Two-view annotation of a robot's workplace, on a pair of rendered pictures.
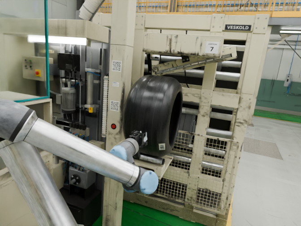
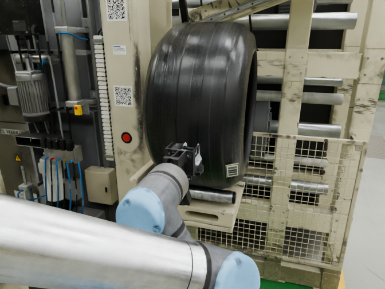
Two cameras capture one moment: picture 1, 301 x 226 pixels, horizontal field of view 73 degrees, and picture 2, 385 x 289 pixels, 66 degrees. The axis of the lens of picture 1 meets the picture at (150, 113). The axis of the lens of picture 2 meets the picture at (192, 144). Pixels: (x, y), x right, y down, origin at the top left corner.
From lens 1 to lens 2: 43 cm
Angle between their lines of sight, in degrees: 7
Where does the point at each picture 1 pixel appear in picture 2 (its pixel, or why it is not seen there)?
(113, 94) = (118, 73)
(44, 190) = not seen: outside the picture
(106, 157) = (102, 245)
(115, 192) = not seen: hidden behind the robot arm
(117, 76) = (120, 32)
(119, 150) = (142, 203)
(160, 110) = (223, 91)
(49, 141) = not seen: outside the picture
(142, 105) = (181, 85)
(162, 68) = (210, 14)
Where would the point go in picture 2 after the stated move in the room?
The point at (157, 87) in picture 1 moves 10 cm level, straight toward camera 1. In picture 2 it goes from (211, 42) to (213, 42)
